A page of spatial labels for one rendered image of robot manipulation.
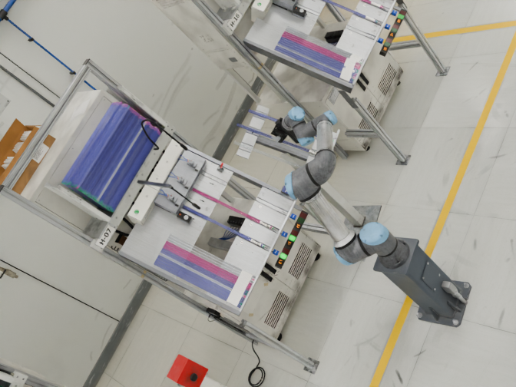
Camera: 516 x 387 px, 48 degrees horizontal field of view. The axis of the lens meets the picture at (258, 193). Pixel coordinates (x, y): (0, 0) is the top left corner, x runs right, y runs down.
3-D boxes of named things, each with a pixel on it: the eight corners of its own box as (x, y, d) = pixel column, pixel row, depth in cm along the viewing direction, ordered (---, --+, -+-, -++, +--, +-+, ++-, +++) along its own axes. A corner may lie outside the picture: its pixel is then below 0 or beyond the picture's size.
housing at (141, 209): (187, 153, 327) (186, 143, 314) (144, 228, 313) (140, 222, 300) (175, 147, 328) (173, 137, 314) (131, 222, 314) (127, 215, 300)
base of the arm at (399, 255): (413, 241, 271) (404, 231, 265) (404, 270, 266) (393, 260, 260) (386, 239, 282) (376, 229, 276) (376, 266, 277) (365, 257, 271)
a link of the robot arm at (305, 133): (317, 137, 281) (307, 117, 283) (299, 147, 286) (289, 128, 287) (323, 137, 288) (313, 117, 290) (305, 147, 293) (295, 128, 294)
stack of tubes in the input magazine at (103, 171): (162, 131, 308) (124, 100, 292) (113, 213, 293) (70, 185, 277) (150, 131, 317) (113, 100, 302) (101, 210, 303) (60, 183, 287)
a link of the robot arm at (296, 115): (296, 123, 283) (288, 107, 284) (288, 131, 293) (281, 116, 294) (309, 117, 286) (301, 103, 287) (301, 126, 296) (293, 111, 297)
